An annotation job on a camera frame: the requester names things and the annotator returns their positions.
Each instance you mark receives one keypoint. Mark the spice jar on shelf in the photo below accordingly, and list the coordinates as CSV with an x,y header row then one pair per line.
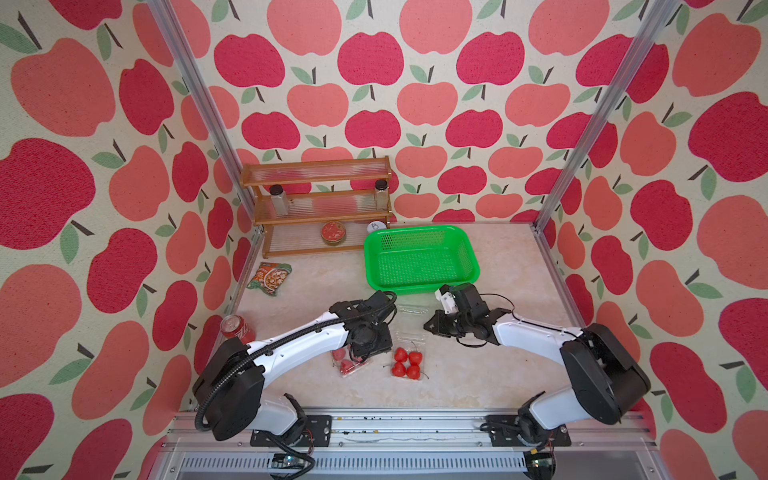
x,y
381,195

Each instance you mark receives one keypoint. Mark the right aluminium corner post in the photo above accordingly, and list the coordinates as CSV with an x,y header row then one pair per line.
x,y
659,14

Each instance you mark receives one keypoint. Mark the left spice jar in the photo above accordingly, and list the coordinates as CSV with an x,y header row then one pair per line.
x,y
279,200

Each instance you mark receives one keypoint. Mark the wooden shelf rack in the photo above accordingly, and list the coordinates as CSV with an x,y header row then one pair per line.
x,y
317,192

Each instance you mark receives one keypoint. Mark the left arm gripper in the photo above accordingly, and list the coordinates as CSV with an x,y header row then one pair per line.
x,y
387,345

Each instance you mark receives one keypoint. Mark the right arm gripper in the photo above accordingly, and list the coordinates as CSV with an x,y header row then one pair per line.
x,y
437,328

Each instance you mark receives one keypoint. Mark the strawberry basket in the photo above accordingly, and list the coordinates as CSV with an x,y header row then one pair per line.
x,y
401,355
414,372
399,370

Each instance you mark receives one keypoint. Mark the soup mix packet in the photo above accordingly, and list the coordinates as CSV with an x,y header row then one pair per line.
x,y
269,277

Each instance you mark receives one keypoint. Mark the clear clamshell container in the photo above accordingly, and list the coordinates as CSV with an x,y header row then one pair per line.
x,y
406,328
360,361

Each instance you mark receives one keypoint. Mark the red soda can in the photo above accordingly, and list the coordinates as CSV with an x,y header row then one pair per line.
x,y
235,326

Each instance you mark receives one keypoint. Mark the aluminium corner post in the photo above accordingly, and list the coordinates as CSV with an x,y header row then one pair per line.
x,y
173,34
659,14

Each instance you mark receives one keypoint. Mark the green plastic basket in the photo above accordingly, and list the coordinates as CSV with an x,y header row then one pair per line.
x,y
418,260

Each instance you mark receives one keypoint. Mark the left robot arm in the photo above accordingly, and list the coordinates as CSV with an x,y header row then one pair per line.
x,y
231,390

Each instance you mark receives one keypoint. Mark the left aluminium corner post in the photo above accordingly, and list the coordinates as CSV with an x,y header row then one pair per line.
x,y
173,34

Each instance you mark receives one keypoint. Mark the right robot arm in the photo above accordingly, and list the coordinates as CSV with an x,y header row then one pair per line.
x,y
605,380

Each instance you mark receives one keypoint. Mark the red gold round tin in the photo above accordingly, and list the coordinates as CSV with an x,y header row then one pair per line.
x,y
333,232

